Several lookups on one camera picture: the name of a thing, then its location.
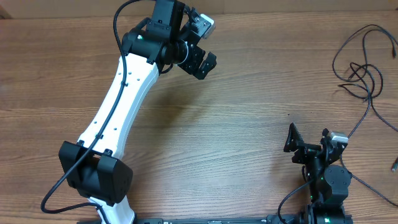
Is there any black USB cable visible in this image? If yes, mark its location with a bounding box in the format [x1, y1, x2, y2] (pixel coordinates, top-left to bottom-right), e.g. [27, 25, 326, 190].
[331, 24, 398, 131]

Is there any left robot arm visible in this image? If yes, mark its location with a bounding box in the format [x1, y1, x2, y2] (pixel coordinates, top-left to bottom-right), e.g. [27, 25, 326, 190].
[58, 1, 216, 223]

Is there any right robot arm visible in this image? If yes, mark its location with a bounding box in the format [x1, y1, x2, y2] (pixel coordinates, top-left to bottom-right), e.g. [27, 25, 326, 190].
[277, 123, 353, 224]

